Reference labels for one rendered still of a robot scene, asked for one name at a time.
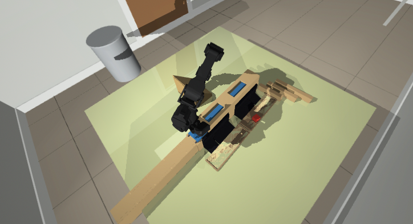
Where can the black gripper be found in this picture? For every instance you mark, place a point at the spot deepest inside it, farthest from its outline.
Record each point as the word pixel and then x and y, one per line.
pixel 200 128

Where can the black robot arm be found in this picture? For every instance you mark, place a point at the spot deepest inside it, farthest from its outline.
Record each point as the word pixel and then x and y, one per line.
pixel 193 91

